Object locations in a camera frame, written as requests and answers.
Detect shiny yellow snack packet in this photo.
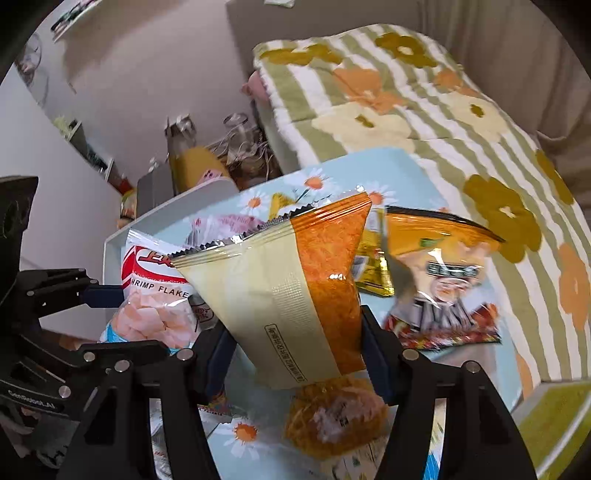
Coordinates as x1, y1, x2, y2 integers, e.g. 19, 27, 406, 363
353, 222, 396, 298

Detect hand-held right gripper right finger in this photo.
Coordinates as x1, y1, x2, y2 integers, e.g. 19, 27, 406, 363
359, 305, 539, 480

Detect daisy print tablecloth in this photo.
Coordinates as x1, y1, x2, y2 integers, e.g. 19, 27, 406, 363
152, 148, 525, 480

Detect grey box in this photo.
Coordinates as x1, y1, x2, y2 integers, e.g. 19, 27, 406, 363
136, 168, 178, 220

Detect clear lattice pastry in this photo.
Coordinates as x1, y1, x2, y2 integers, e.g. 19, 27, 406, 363
283, 373, 389, 462

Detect beige curtain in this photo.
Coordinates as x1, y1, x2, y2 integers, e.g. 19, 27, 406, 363
416, 0, 591, 213

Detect orange and cream snack bag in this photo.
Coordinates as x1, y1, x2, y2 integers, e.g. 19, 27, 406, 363
171, 185, 373, 391

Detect white red shrimp chip bag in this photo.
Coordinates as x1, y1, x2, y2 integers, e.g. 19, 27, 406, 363
99, 228, 219, 354

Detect striped floral blanket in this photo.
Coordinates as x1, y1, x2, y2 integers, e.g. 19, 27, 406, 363
252, 23, 591, 384

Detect clear glass jar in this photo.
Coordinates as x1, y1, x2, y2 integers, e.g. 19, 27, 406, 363
222, 112, 273, 183

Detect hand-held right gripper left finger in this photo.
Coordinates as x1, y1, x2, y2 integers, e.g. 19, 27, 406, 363
58, 323, 238, 480

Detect white cabinet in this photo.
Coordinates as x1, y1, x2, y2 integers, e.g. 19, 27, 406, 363
0, 65, 123, 271

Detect green corn print box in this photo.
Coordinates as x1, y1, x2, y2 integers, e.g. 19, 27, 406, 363
512, 381, 591, 478

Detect pink soft item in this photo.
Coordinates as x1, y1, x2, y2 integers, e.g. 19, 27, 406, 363
240, 71, 269, 101

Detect white standing fan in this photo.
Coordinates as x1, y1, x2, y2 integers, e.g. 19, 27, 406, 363
18, 32, 51, 107

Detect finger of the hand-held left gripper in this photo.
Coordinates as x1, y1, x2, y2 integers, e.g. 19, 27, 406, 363
17, 267, 125, 320
50, 340, 170, 398

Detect pink snack packet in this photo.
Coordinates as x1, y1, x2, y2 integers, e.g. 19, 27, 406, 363
185, 213, 266, 250

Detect white wall shelf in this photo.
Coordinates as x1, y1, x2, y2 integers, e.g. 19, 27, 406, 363
48, 0, 102, 43

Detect white storage tray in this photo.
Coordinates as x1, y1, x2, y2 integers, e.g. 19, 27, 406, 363
102, 178, 241, 344

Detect orange cartoon print snack packet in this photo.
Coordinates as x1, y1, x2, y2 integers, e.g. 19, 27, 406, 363
381, 205, 506, 352

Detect orange juice bottle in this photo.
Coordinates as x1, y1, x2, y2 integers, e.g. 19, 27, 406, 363
165, 117, 232, 195

